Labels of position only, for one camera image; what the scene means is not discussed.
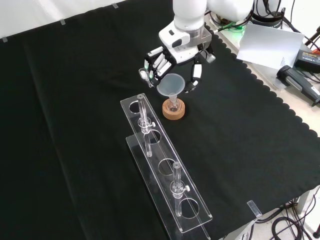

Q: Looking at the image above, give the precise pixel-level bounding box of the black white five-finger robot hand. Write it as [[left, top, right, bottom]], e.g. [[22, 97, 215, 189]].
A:
[[143, 45, 217, 95]]

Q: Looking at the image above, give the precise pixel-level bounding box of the clear plastic funnel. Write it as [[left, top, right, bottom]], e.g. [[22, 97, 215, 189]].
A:
[[156, 73, 186, 105]]

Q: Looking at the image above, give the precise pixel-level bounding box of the round-bottom glass flask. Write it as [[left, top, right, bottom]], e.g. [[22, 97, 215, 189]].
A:
[[166, 93, 181, 113]]

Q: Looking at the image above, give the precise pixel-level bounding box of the clear funnel stand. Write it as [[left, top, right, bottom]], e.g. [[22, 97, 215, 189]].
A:
[[119, 94, 214, 240]]

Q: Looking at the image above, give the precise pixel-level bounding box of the pale board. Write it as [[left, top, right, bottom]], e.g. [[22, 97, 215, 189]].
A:
[[236, 21, 306, 70]]

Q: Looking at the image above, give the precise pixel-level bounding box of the black grey handheld device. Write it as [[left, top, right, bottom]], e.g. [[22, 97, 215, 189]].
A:
[[276, 64, 320, 108]]

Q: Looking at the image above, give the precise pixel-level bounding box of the black power adapter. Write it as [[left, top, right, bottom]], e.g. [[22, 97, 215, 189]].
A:
[[293, 48, 320, 75]]

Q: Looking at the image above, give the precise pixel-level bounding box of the black cloth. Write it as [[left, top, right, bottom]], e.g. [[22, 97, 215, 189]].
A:
[[0, 2, 320, 240]]

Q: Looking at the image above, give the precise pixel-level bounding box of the grey table leg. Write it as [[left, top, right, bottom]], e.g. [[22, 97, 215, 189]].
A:
[[297, 188, 315, 226]]

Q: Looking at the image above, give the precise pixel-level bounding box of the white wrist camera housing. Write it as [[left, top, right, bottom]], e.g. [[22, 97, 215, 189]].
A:
[[158, 24, 191, 49]]

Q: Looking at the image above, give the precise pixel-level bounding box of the green cable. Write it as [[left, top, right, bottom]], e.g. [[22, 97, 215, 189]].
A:
[[216, 21, 245, 35]]

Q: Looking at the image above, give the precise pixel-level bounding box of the cork ring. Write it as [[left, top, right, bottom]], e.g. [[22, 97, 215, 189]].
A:
[[162, 98, 187, 121]]

